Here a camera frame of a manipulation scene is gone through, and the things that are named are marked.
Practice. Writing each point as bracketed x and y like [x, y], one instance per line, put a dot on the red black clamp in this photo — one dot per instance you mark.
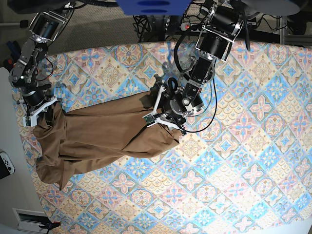
[9, 64]

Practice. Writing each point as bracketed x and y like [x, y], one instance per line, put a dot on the orange black clamp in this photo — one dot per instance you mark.
[48, 225]

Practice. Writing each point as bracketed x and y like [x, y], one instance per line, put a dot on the white box device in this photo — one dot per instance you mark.
[29, 221]

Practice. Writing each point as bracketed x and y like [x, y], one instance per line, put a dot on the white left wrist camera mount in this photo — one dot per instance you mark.
[153, 117]

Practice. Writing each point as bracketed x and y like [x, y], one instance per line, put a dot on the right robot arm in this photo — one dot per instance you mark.
[45, 27]

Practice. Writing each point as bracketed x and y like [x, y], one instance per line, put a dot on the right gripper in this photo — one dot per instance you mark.
[35, 96]

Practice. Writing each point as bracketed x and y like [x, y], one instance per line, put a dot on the brown t-shirt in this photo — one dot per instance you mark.
[93, 137]

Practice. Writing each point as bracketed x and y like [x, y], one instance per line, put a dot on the handheld game console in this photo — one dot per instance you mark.
[6, 166]

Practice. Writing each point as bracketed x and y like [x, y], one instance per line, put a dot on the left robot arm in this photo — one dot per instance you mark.
[217, 34]

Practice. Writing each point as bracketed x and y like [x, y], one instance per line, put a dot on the patterned tablecloth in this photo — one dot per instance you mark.
[246, 163]

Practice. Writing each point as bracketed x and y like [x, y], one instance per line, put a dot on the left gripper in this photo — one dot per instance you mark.
[174, 107]

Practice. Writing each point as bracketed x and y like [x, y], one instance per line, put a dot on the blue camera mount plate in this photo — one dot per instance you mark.
[154, 7]

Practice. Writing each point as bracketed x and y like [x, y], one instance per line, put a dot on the white power strip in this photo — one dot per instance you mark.
[196, 27]

